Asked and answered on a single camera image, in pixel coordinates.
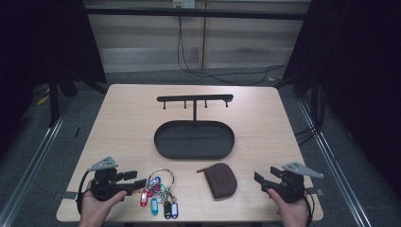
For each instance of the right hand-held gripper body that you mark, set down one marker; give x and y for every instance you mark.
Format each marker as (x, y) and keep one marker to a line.
(291, 187)

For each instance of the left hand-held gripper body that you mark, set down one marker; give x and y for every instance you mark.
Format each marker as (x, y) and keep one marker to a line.
(105, 186)

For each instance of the keyring with coloured key tags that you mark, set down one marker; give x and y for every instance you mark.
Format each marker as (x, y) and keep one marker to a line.
(157, 189)

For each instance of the person's right hand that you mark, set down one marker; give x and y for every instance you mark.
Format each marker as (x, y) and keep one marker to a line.
(293, 214)

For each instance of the person's left hand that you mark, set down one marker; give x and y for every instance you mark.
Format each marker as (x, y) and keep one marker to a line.
(94, 211)

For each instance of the grey tape strip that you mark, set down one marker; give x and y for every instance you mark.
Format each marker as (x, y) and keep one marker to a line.
(316, 191)
(69, 195)

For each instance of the brown zip pouch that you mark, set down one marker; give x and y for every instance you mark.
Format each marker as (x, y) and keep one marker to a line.
(222, 181)

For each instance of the black key rack with tray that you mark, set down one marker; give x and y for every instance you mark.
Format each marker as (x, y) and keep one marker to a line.
(194, 140)

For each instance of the yellow floor marker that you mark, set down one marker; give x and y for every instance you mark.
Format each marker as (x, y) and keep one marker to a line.
(43, 99)

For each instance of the dark curtain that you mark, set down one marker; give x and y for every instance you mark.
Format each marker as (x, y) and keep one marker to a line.
(356, 78)
(41, 47)

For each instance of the metal floor rail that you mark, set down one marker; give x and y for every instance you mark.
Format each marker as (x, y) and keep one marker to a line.
(334, 164)
(31, 164)

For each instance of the black horizontal frame bar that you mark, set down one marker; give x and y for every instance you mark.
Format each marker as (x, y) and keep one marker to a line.
(195, 13)

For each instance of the white wall socket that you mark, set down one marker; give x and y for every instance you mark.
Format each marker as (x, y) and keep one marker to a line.
(183, 3)

